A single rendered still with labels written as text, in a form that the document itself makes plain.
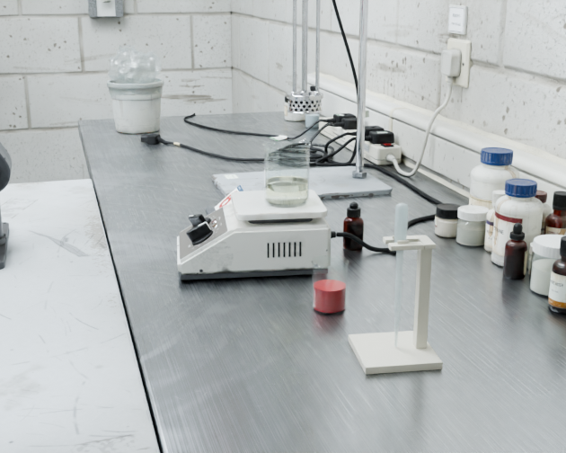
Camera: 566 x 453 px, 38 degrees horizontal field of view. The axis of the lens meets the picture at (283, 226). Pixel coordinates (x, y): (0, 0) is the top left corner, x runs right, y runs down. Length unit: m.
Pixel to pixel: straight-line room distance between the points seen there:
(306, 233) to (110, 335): 0.29
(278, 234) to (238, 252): 0.06
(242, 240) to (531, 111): 0.57
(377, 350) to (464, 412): 0.13
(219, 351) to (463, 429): 0.27
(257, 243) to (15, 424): 0.42
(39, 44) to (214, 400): 2.79
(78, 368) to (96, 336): 0.08
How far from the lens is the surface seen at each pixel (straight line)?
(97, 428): 0.77
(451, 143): 1.57
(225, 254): 1.07
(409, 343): 0.90
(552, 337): 0.97
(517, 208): 1.14
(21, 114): 3.51
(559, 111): 1.35
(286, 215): 1.07
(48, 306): 1.04
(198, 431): 0.75
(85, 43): 3.48
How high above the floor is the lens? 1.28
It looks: 17 degrees down
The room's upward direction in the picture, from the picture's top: straight up
